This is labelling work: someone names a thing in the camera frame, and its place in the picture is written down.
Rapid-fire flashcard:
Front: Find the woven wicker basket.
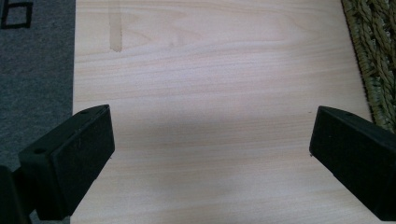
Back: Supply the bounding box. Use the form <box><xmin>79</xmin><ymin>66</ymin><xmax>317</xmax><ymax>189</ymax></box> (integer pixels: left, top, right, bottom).
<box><xmin>340</xmin><ymin>0</ymin><xmax>396</xmax><ymax>134</ymax></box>

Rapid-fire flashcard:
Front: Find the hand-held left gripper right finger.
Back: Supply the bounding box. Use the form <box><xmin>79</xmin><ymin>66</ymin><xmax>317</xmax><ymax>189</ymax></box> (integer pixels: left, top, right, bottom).
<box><xmin>308</xmin><ymin>105</ymin><xmax>396</xmax><ymax>222</ymax></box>

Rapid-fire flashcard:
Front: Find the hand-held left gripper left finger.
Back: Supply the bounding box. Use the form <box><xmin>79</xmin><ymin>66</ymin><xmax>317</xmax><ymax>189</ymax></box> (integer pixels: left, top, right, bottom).
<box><xmin>18</xmin><ymin>104</ymin><xmax>116</xmax><ymax>221</ymax></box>

